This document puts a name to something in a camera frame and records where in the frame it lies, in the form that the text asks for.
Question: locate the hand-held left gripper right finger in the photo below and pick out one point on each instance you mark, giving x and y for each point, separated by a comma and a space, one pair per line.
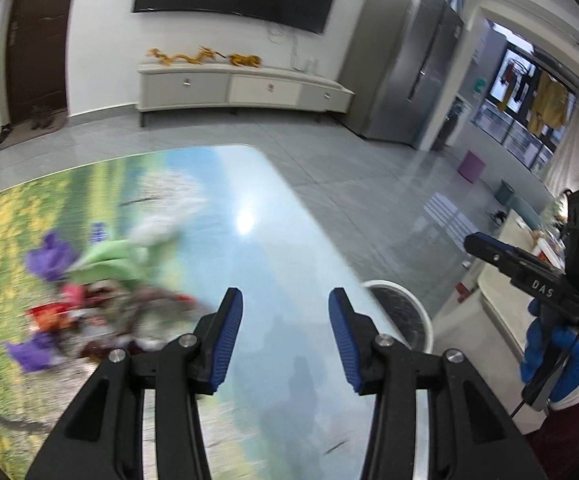
342, 330

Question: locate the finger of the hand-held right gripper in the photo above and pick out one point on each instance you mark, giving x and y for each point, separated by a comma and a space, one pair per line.
489, 250

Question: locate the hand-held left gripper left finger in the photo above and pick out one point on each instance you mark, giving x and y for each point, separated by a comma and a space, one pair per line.
227, 330

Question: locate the white round stool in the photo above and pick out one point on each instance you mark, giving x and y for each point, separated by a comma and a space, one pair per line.
402, 305

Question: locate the white tissue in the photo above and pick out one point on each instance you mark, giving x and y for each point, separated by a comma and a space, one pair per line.
154, 230

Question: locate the green plastic bag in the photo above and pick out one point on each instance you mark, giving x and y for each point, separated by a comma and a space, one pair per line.
114, 257

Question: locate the pink wrapper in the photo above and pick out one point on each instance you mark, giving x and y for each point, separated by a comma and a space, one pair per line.
74, 293

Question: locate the small blue packet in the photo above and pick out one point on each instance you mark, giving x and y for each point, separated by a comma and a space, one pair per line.
99, 231

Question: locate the red snack packet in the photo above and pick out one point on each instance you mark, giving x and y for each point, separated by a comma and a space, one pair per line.
52, 317

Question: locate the large purple wrapper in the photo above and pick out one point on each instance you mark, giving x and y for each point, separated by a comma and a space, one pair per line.
52, 257

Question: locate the small purple wrapper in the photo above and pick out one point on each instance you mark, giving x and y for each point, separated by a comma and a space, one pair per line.
32, 352

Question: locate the person's right hand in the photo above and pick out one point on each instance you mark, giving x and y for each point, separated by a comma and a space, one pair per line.
533, 355

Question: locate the beige side table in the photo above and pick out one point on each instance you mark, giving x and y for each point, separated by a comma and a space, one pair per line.
509, 270

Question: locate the teal chair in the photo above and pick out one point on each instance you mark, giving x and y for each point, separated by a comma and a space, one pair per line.
527, 210

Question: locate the small grey bin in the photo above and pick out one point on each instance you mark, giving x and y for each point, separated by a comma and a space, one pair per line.
504, 192

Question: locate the balcony window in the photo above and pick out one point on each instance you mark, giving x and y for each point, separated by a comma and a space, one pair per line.
514, 125

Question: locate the hanging yellow clothes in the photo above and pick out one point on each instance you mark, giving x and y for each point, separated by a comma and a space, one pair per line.
549, 102

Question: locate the grey refrigerator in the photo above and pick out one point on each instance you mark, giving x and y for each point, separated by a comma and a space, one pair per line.
394, 60

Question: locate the white television cabinet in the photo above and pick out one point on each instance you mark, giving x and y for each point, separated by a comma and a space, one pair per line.
209, 90

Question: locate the golden tiger figurine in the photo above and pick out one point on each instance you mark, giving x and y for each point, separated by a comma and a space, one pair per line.
244, 61

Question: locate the golden dragon figurine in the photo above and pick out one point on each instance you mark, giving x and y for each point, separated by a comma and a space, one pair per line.
189, 56

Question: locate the pair of brown shoes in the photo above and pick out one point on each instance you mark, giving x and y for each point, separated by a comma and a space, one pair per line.
41, 117

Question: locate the dark brown entrance door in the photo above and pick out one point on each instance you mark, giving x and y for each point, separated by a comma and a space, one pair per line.
39, 35

